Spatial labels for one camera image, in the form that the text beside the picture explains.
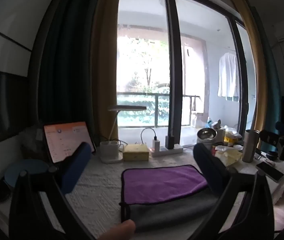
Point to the person's left hand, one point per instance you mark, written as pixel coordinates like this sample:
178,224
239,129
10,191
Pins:
119,230

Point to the white quilted tablecloth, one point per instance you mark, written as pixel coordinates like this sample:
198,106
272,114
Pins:
99,187

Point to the white round container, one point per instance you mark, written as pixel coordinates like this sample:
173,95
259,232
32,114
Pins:
204,143

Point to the black window frame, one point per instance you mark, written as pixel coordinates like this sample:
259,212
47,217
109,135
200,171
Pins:
174,67

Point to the grey towel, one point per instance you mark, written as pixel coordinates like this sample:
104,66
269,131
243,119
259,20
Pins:
172,212

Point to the white desk lamp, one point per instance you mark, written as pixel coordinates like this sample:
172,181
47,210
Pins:
110,152

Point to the metal bowl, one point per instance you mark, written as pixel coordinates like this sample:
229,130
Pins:
207,133

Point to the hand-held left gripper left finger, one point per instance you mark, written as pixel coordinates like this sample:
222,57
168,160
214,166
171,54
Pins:
75,168

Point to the dark green curtain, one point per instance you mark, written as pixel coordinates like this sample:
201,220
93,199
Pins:
67,67

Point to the yellow curtain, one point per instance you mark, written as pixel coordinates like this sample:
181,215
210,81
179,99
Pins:
105,67
256,80

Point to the purple towel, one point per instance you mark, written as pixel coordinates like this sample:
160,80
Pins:
162,183

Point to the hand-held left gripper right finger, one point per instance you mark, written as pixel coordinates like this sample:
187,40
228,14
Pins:
207,168

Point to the white charger plug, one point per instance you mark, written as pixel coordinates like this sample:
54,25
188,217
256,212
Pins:
156,143

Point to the black smartphone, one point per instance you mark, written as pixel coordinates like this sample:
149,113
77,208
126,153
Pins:
269,171

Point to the tablet with orange screen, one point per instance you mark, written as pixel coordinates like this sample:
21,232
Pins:
64,140

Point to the balcony railing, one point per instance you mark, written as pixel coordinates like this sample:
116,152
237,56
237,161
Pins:
142,107

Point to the black power adapter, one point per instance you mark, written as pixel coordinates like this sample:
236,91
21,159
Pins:
169,142

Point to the steel tumbler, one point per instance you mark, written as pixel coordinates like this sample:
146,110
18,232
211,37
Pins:
250,146

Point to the teal curtain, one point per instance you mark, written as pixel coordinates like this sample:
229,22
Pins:
273,92

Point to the white power strip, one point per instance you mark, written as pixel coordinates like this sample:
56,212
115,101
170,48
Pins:
168,151

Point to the blue round pad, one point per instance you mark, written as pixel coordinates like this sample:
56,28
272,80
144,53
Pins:
24,170

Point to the white hanging shirt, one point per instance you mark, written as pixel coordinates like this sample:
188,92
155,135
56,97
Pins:
228,77

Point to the yellow tissue box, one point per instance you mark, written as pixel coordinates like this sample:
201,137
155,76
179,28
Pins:
135,152

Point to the yellowish plastic packet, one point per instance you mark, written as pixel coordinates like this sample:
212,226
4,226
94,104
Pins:
228,155

